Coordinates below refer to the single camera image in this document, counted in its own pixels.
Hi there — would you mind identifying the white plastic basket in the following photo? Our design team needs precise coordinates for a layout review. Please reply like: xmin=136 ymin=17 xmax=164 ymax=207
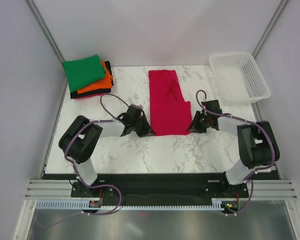
xmin=208 ymin=52 xmax=271 ymax=106

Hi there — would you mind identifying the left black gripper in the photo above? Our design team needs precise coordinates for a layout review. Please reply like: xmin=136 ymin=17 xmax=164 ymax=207
xmin=132 ymin=114 xmax=156 ymax=138

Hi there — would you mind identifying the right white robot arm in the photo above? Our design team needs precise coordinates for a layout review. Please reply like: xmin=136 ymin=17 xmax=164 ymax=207
xmin=187 ymin=110 xmax=280 ymax=197

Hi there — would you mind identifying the folded black t-shirt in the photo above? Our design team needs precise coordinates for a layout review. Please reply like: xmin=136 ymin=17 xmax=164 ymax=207
xmin=69 ymin=60 xmax=115 ymax=100

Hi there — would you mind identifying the red t-shirt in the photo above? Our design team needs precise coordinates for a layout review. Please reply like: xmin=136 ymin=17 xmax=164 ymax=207
xmin=148 ymin=69 xmax=192 ymax=137

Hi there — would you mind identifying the right aluminium frame post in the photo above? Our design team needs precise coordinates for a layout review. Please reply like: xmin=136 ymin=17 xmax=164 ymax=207
xmin=252 ymin=0 xmax=291 ymax=59

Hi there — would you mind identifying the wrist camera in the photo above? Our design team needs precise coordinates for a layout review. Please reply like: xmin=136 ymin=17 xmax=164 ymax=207
xmin=126 ymin=104 xmax=143 ymax=121
xmin=201 ymin=100 xmax=231 ymax=118

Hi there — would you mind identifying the left aluminium frame post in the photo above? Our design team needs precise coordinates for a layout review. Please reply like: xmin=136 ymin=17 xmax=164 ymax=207
xmin=25 ymin=0 xmax=65 ymax=63

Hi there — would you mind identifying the purple cable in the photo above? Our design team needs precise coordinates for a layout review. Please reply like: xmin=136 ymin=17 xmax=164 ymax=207
xmin=195 ymin=90 xmax=277 ymax=217
xmin=64 ymin=94 xmax=131 ymax=188

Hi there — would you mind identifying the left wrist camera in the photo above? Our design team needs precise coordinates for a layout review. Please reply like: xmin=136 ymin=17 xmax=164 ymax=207
xmin=126 ymin=104 xmax=143 ymax=121

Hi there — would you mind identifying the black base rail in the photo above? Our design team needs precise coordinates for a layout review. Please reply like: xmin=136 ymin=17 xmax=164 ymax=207
xmin=69 ymin=171 xmax=281 ymax=207

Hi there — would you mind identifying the folded orange t-shirt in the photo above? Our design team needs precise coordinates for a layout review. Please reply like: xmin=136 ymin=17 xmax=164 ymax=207
xmin=77 ymin=61 xmax=114 ymax=94

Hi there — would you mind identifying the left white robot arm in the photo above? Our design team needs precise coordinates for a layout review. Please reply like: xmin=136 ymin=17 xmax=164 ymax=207
xmin=58 ymin=113 xmax=156 ymax=197

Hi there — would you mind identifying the white slotted cable duct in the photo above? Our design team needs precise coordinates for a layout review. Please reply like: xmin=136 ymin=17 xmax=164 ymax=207
xmin=35 ymin=198 xmax=226 ymax=211

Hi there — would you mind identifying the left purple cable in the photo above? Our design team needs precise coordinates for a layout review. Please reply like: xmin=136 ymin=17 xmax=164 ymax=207
xmin=64 ymin=94 xmax=131 ymax=188

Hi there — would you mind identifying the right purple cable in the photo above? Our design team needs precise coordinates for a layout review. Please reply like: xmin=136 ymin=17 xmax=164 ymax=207
xmin=195 ymin=90 xmax=277 ymax=217

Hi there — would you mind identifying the aluminium frame post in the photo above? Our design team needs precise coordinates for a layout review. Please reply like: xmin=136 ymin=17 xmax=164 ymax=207
xmin=25 ymin=0 xmax=65 ymax=63
xmin=252 ymin=0 xmax=291 ymax=59

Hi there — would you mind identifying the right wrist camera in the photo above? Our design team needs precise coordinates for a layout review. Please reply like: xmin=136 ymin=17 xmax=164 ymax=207
xmin=201 ymin=100 xmax=231 ymax=118

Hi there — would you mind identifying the folded green t-shirt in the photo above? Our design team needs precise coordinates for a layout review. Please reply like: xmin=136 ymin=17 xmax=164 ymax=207
xmin=62 ymin=54 xmax=106 ymax=92

